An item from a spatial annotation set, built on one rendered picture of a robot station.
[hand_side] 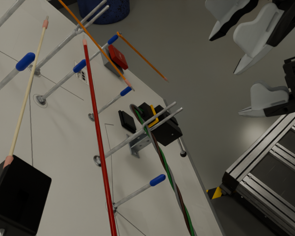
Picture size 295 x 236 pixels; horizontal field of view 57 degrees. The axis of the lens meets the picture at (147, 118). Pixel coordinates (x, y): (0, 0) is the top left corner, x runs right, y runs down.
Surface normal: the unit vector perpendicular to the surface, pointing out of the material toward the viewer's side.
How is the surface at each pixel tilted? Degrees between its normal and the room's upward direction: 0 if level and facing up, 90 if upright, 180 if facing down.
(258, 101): 65
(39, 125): 54
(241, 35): 73
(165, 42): 0
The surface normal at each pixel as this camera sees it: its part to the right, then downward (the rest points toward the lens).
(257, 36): 0.37, 0.49
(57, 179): 0.78, -0.54
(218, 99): 0.00, -0.64
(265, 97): -0.48, 0.32
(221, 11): 0.04, 0.87
